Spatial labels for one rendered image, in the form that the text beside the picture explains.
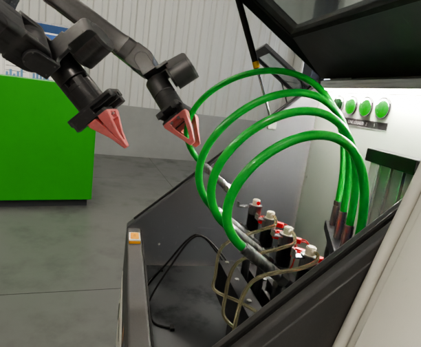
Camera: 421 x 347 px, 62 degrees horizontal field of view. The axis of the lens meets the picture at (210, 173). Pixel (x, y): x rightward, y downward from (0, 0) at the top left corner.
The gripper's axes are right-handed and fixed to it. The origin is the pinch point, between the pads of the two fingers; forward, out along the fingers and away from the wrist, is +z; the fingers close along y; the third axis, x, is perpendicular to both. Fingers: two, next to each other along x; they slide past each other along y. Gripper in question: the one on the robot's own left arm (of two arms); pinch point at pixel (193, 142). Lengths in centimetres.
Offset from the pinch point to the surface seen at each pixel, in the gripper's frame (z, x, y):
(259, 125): 14.2, -16.7, -21.5
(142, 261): 16.9, 26.1, -1.7
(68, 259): -48, 175, 139
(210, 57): -371, 38, 563
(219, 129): 8.9, -10.3, -17.5
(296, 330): 41, -7, -29
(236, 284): 32.6, 7.6, -2.8
